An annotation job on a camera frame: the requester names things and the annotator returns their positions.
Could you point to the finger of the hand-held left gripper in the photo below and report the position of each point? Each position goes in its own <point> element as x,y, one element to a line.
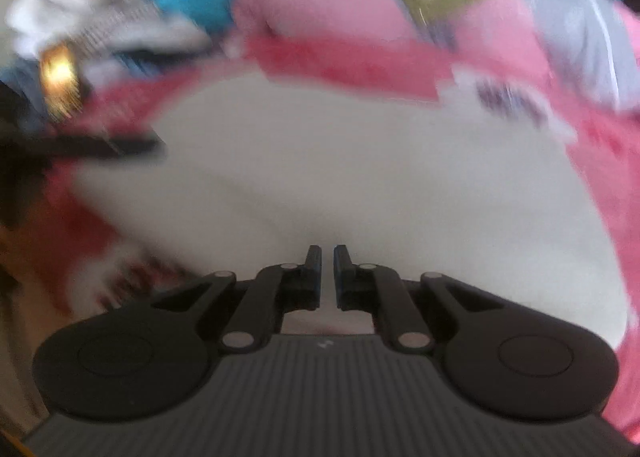
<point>110,147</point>

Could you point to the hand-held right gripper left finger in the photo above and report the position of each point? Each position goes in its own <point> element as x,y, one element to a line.
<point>314,282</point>

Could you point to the pink floral bedsheet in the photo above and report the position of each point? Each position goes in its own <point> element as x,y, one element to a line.
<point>350,67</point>

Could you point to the pink grey floral quilt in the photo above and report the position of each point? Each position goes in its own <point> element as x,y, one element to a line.
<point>310,2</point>

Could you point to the white garment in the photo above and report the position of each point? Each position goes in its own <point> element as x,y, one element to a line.
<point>170,34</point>

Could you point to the white knit sweater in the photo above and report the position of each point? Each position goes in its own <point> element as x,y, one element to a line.
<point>350,177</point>

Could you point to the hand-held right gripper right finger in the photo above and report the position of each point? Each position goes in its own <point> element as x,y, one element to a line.
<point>341,282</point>

